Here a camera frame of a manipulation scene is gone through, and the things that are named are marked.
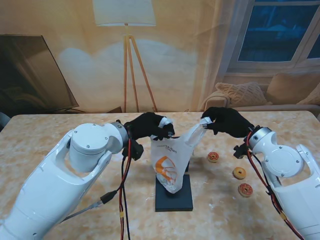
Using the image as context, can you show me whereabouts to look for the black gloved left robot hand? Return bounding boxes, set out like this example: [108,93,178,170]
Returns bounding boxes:
[124,112,176,141]

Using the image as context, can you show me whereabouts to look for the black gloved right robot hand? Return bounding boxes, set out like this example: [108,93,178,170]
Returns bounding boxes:
[201,106,255,139]

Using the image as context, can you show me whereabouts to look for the white plastic bag orange print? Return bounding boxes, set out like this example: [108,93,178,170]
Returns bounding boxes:
[149,116,215,195]

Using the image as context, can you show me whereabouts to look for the mini donut orange icing drizzle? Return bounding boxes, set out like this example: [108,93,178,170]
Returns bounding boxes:
[207,151,220,164]

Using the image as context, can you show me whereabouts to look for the mini donut yellow icing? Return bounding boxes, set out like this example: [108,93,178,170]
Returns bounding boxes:
[232,166,248,180]

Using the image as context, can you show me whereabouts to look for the mini donut red striped icing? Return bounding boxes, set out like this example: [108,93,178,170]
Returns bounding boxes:
[237,183,254,199]

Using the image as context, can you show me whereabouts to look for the black gift box lid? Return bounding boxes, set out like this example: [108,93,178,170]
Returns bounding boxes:
[154,174,195,213]

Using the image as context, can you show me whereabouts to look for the printed living room backdrop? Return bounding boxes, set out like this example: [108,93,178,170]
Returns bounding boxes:
[0,0,320,116]

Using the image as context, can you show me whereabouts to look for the dark grey chair back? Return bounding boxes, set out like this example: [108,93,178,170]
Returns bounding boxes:
[0,111,12,132]

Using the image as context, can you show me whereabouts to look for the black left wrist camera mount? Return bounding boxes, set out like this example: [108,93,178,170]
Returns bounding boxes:
[122,138,145,162]

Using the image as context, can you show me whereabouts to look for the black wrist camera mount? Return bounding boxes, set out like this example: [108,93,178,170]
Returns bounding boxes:
[122,138,145,162]
[233,144,251,160]

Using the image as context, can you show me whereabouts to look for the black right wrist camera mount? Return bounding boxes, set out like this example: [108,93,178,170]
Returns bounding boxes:
[233,144,251,160]

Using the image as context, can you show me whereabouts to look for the red black left arm cables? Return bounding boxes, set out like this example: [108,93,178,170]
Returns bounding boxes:
[118,139,133,240]

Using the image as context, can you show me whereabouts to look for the red black arm cables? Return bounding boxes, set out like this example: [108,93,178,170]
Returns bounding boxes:
[118,139,133,240]
[245,131,305,240]

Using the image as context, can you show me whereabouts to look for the red black right arm cables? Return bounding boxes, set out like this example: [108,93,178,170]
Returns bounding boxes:
[245,131,305,240]

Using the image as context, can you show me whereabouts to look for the grey usb cable black plug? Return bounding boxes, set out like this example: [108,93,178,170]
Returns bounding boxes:
[59,190,119,224]

